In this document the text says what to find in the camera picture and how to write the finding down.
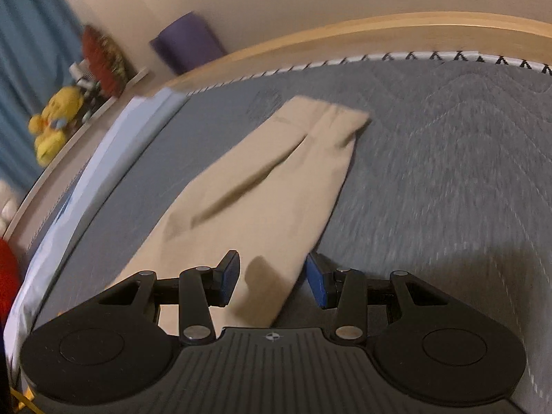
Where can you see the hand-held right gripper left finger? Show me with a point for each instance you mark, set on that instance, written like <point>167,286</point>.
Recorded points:
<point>228,279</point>

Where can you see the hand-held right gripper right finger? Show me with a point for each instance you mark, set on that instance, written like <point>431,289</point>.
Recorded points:
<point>316,285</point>

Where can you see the beige pants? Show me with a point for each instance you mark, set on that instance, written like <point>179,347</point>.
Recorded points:
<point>241,189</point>

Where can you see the grey quilted mattress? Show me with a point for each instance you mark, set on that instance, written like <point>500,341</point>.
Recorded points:
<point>431,159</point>

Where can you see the light blue folded sheet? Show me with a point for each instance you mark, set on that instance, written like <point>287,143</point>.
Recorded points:
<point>129,125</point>

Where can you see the red blanket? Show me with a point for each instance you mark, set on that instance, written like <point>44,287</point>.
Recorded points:
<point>8,280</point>

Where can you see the yellow plush toy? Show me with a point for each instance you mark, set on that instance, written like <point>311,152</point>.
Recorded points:
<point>54,120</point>

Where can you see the purple box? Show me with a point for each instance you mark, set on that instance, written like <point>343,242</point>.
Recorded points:
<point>187,43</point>

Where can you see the small white toy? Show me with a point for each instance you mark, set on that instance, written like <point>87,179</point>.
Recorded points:
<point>84,78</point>

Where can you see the dark red bag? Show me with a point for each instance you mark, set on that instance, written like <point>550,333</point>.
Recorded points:
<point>103,58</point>

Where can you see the blue curtain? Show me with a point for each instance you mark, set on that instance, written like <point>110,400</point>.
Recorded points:
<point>26,51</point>

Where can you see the light wooden bed frame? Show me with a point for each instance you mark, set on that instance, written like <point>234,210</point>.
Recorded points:
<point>388,30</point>

